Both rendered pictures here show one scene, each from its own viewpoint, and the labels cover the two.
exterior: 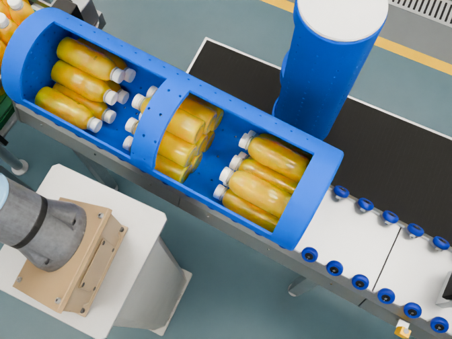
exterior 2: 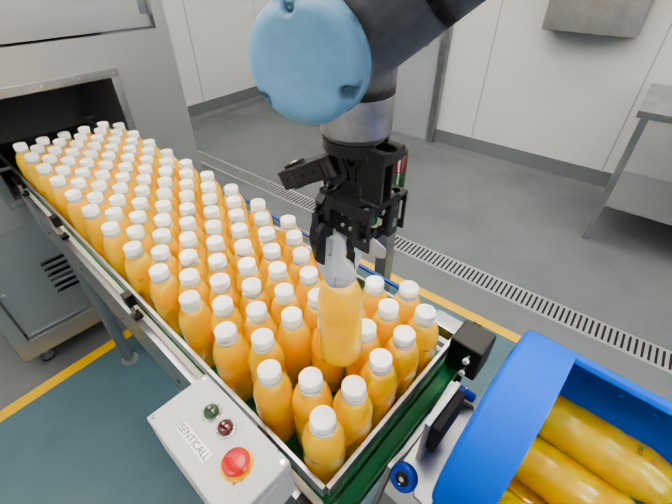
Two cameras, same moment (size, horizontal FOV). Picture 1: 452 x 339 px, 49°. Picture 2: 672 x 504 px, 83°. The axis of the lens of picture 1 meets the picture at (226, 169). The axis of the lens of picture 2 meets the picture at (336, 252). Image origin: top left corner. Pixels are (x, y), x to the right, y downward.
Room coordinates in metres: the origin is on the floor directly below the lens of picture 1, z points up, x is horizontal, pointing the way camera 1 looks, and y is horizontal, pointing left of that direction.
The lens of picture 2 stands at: (0.41, 0.67, 1.63)
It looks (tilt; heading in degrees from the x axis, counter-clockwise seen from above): 39 degrees down; 13
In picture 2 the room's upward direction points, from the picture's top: straight up
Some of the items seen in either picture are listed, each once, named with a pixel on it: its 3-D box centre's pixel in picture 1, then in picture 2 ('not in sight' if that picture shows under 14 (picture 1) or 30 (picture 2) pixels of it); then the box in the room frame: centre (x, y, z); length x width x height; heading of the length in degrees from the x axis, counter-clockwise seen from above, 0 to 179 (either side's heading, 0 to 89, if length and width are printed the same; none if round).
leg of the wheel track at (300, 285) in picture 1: (304, 282); not in sight; (0.20, -0.31, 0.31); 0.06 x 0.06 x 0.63; 61
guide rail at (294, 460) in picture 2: not in sight; (106, 266); (1.02, 1.45, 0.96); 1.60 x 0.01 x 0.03; 61
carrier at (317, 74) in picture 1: (317, 74); not in sight; (0.97, -0.36, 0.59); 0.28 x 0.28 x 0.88
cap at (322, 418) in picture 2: not in sight; (322, 420); (0.68, 0.76, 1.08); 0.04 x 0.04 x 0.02
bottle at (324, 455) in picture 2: not in sight; (324, 449); (0.68, 0.76, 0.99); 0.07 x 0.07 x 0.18
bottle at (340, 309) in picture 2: not in sight; (340, 316); (0.80, 0.76, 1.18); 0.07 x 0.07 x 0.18
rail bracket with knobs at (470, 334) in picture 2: (66, 18); (467, 352); (0.97, 0.52, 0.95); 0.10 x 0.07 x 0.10; 151
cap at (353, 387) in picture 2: not in sight; (353, 388); (0.75, 0.72, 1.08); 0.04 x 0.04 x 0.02
